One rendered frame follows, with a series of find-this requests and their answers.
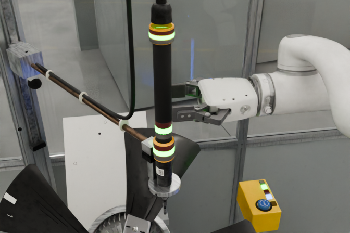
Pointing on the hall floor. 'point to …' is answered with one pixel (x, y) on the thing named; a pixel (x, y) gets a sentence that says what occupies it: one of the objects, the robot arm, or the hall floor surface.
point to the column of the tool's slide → (24, 139)
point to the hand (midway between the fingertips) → (175, 101)
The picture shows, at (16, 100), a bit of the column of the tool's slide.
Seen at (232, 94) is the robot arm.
